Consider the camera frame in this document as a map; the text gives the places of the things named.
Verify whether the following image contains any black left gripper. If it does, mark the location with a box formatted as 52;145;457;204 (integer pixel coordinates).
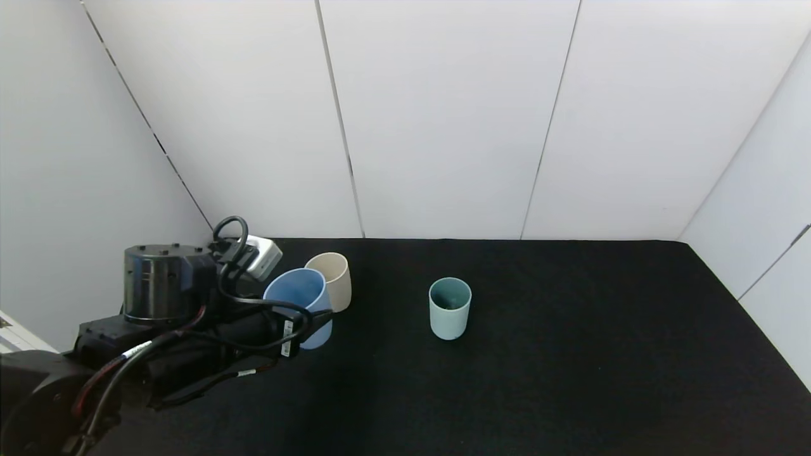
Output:
220;306;335;359

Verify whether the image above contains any blue plastic cup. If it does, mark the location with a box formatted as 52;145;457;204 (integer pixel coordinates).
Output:
263;268;334;350

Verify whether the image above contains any beige plastic cup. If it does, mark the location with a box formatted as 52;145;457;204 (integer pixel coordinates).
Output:
305;252;352;314

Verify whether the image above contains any teal plastic cup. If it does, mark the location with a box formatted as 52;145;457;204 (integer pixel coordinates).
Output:
428;277;473;341

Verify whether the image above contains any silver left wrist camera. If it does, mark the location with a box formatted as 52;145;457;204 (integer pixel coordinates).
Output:
243;235;283;281

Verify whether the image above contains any black camera cable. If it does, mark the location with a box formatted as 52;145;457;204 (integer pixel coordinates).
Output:
212;216;312;353

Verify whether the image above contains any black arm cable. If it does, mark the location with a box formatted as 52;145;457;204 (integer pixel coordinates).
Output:
67;339;159;456

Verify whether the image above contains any white frame rail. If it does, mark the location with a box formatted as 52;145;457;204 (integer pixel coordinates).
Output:
0;310;58;355

